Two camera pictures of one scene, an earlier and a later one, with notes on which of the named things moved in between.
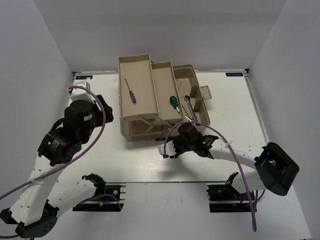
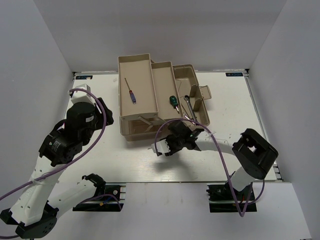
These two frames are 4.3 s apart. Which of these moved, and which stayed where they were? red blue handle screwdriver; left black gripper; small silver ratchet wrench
Moved: small silver ratchet wrench
Stayed: left black gripper; red blue handle screwdriver
